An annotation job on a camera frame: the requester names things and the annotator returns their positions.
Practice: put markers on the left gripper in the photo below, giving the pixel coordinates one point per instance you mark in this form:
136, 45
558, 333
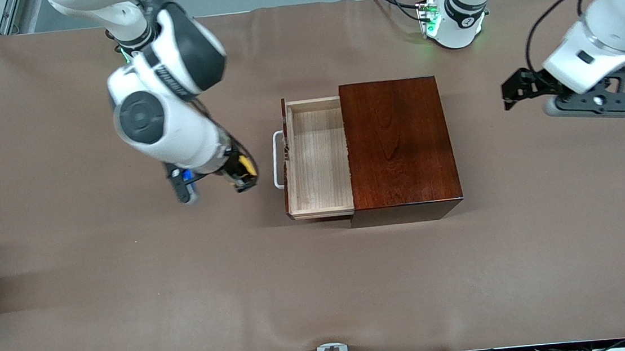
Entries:
531, 83

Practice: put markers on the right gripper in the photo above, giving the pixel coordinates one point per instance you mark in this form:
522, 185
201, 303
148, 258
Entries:
237, 160

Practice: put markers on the yellow block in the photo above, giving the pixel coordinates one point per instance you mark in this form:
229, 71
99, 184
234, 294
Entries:
248, 167

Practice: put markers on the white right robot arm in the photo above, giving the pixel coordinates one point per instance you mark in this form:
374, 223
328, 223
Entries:
173, 131

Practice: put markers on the dark red wooden cabinet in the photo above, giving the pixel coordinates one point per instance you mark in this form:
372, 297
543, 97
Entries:
400, 145

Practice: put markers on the brown table mat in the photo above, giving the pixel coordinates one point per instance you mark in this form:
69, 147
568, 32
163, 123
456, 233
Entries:
187, 294

